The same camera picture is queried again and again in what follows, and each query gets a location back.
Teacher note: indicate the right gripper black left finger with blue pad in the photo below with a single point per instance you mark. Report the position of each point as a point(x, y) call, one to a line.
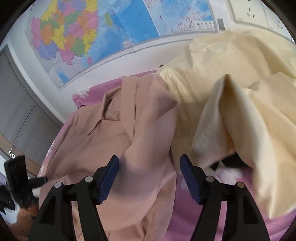
point(55, 220)

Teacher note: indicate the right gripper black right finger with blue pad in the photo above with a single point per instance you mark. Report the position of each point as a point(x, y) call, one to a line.
point(243, 219)

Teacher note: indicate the pink beige jacket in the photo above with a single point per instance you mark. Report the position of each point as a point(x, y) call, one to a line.
point(135, 122)

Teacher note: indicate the person's left hand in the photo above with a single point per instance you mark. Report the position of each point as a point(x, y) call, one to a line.
point(26, 216)

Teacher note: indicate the pink floral bed sheet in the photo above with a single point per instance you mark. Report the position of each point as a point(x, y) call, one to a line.
point(192, 217)

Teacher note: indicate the grey wardrobe doors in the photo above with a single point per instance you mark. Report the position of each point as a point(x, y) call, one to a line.
point(28, 127)

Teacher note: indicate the cream yellow garment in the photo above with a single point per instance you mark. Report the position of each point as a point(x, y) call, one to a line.
point(236, 95)

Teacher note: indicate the colourful wall map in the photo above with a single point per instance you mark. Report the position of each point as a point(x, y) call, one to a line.
point(68, 37)

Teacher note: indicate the white wall panel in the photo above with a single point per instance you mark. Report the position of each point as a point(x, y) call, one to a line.
point(256, 13)

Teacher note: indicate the blue world wall map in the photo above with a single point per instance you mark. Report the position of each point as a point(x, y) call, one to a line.
point(171, 18)

